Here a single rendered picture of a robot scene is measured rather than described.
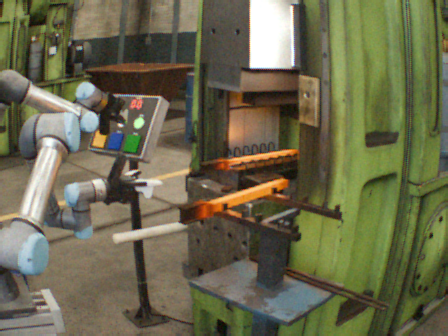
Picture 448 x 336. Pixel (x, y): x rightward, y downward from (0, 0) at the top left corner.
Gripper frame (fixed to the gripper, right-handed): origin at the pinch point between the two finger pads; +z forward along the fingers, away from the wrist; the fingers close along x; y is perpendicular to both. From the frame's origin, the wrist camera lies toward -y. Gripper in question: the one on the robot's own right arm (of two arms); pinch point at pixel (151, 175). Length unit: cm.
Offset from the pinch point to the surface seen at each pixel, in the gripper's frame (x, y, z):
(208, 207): 44.2, -3.6, -8.1
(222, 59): -3.4, -38.7, 30.7
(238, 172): 7.5, 1.6, 30.9
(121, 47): -890, -16, 410
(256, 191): 40.2, -3.5, 11.4
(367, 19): 41, -62, 66
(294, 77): 8, -33, 58
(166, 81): -582, 41, 354
